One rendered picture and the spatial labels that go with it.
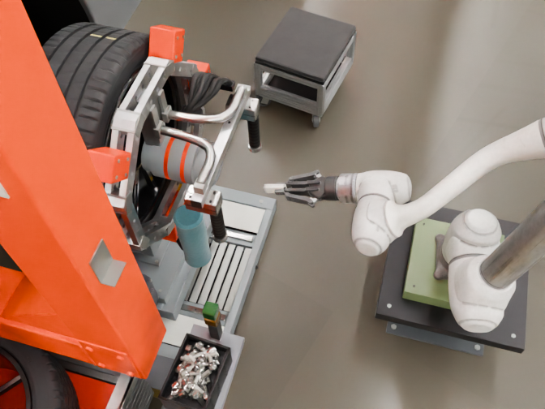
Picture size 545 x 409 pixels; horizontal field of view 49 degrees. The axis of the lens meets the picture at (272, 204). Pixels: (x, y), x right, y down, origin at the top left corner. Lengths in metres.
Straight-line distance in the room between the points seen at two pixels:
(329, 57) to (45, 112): 1.95
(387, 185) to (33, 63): 1.07
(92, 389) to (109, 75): 1.06
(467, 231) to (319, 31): 1.35
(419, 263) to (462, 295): 0.33
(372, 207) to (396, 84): 1.62
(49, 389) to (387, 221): 1.08
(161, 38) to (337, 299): 1.29
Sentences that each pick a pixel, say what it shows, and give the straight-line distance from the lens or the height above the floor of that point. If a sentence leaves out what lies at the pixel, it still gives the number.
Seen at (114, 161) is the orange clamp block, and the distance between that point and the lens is 1.47.
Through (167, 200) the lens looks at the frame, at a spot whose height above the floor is 0.62.
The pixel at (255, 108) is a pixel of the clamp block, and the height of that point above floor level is 0.95.
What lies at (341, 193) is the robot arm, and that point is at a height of 0.78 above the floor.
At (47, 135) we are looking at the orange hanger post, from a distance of 1.02.
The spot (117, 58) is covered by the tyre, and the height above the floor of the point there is 1.18.
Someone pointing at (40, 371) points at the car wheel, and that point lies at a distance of 1.95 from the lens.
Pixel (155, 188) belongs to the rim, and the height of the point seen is 0.61.
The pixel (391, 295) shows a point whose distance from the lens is 2.16.
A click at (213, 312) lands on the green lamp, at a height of 0.66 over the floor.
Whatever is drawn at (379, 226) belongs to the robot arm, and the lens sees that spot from 1.61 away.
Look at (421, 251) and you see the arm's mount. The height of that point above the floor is 0.35.
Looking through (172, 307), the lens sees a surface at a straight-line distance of 2.32.
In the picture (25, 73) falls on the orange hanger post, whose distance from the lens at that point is 0.94.
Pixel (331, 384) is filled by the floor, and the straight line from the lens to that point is 2.34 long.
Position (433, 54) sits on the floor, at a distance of 3.39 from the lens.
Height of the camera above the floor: 2.23
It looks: 57 degrees down
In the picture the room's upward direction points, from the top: 2 degrees counter-clockwise
